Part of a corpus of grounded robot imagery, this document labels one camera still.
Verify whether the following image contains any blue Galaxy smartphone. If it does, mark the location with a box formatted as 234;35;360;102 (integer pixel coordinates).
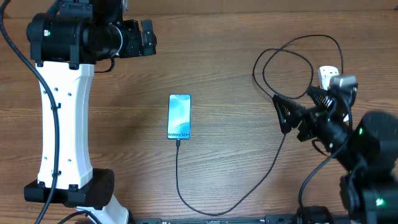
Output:
167;94;192;139

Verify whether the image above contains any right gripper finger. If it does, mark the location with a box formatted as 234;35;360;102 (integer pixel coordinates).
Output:
272;95;306;134
307;86;333;109

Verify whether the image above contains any white power strip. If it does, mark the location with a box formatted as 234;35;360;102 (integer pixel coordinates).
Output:
318;65;339;90

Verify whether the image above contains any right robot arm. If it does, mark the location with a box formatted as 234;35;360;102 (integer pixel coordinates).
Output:
272;85;397;223

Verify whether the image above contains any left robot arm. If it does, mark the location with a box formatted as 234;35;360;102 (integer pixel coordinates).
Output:
24;0;157;223

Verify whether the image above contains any black USB charging cable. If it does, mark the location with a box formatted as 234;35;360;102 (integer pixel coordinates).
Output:
175;34;345;217

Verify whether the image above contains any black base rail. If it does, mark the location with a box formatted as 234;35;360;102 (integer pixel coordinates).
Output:
75;205;352;224

